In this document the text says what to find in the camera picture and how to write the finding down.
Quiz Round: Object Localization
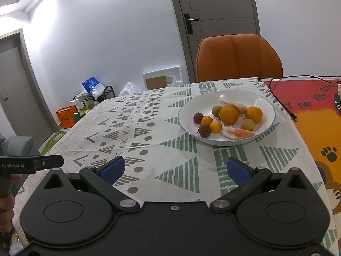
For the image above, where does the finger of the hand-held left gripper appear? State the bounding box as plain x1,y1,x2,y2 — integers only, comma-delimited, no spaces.
33,154,65,170

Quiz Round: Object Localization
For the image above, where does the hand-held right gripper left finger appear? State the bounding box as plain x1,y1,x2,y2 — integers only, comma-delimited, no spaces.
43,156,140,214

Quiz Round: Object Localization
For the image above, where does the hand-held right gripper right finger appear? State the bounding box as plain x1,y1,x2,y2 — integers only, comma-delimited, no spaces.
210,157,312,214

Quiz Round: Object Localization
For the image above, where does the peeled grapefruit segment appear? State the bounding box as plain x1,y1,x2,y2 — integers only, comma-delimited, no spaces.
221,126,256,141
220,98,247,115

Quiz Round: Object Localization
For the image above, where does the dark red round fruit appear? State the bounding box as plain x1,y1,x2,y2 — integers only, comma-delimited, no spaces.
198,124,211,138

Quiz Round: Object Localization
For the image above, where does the large orange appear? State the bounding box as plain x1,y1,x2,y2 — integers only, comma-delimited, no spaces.
219,106,239,125

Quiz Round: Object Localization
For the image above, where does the medium orange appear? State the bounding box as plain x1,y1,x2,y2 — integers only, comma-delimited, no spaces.
245,106,264,124

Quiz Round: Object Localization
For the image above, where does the white bowl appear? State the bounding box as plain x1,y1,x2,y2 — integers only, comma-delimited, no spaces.
177,89,276,147

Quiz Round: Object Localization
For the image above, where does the person's left hand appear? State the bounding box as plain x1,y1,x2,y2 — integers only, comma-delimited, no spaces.
0,174,22,233

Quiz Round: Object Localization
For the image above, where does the green bag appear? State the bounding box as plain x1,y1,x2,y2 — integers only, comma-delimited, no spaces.
41,131,69,155

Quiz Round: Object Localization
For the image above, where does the grey cushioned seat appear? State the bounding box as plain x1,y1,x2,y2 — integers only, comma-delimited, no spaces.
5,135,41,157

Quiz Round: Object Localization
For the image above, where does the orange box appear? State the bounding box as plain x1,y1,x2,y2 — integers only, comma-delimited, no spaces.
56,106,78,129

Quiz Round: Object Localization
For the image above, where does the triangle patterned tablecloth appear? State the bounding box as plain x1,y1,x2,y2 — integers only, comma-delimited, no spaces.
13,77,333,252

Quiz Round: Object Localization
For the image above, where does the black metal rack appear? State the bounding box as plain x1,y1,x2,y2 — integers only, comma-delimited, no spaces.
73,85,117,108

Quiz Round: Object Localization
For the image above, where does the grey side door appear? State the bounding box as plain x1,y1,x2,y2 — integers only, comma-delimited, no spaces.
0,29,54,150

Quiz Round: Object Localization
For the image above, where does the clear plastic bag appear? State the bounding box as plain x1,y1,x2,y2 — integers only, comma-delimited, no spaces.
118,81,143,98

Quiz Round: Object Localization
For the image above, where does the blue and white bag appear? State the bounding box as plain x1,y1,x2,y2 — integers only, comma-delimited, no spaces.
81,76,106,100

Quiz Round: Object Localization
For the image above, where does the red orange cartoon cloth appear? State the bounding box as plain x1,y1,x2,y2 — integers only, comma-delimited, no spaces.
262,77,341,246

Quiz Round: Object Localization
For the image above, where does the brown cardboard sheet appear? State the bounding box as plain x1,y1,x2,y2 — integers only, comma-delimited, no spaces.
145,76,168,91

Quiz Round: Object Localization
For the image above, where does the orange chair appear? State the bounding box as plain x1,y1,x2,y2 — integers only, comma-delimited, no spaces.
195,34,283,83

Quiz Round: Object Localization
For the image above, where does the white foam packaging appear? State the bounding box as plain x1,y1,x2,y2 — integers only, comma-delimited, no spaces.
141,66,183,91

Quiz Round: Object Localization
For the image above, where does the black cable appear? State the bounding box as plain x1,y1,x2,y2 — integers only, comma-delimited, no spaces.
257,75,341,121

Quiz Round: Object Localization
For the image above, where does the black door handle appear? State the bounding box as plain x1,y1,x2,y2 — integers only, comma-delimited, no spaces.
184,12,200,35

